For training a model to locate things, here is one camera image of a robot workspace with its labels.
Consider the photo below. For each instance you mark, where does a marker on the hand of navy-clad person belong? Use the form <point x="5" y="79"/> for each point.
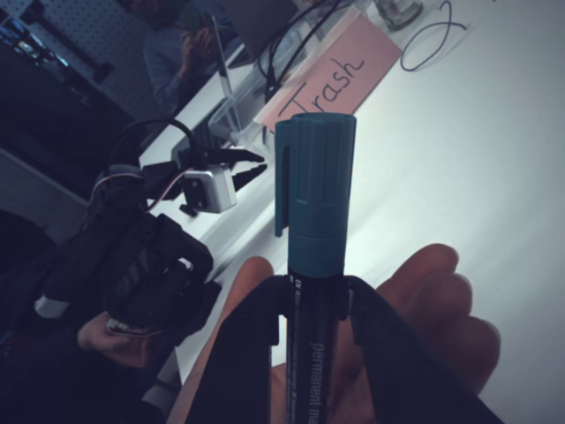
<point x="119" y="344"/>

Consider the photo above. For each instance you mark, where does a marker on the green permanent marker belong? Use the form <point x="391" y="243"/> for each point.
<point x="318" y="176"/>

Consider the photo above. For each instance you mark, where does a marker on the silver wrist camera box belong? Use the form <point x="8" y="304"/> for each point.
<point x="216" y="190"/>

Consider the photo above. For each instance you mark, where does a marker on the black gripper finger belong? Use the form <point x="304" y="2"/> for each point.
<point x="234" y="155"/>
<point x="238" y="362"/>
<point x="249" y="176"/>
<point x="406" y="384"/>

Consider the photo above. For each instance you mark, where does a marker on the person's left hand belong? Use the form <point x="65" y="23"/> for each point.
<point x="441" y="309"/>

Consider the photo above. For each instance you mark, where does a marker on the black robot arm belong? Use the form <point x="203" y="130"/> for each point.
<point x="145" y="265"/>

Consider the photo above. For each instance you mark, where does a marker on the pink paper Trash sign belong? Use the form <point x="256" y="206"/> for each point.
<point x="335" y="66"/>

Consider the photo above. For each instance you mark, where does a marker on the person in light shirt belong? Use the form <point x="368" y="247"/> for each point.
<point x="167" y="66"/>

